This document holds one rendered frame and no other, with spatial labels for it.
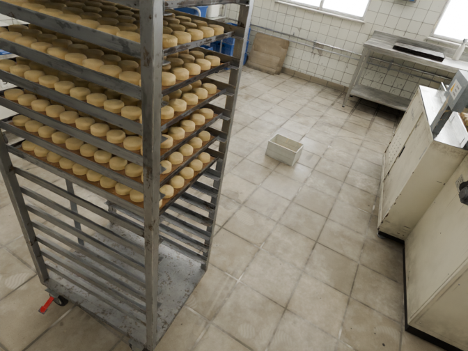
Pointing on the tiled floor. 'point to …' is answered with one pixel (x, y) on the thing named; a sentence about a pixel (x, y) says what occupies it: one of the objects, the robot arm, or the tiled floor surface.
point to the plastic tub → (284, 149)
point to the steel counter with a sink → (379, 45)
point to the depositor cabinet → (416, 166)
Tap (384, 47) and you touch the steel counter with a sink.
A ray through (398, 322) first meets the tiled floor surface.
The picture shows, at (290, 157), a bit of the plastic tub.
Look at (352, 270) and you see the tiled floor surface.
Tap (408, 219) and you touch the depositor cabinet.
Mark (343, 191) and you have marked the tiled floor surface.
